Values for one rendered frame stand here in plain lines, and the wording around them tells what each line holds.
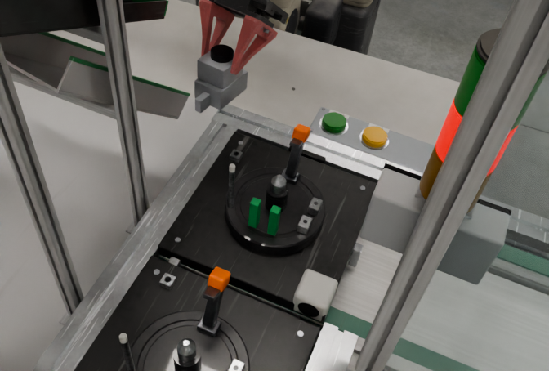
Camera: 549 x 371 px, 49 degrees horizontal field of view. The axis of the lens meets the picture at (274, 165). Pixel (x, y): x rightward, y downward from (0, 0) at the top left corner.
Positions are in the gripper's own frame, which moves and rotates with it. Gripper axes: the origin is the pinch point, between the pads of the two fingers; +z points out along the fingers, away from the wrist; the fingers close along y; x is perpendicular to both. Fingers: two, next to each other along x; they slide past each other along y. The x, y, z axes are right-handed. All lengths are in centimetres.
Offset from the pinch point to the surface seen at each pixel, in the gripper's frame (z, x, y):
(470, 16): -67, 233, -12
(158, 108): 9.7, 4.1, -8.7
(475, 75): -6.1, -27.3, 33.7
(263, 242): 19.5, 3.3, 14.3
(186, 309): 29.6, -4.5, 11.2
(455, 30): -56, 222, -14
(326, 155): 7.0, 20.5, 12.3
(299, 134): 4.8, 7.0, 11.6
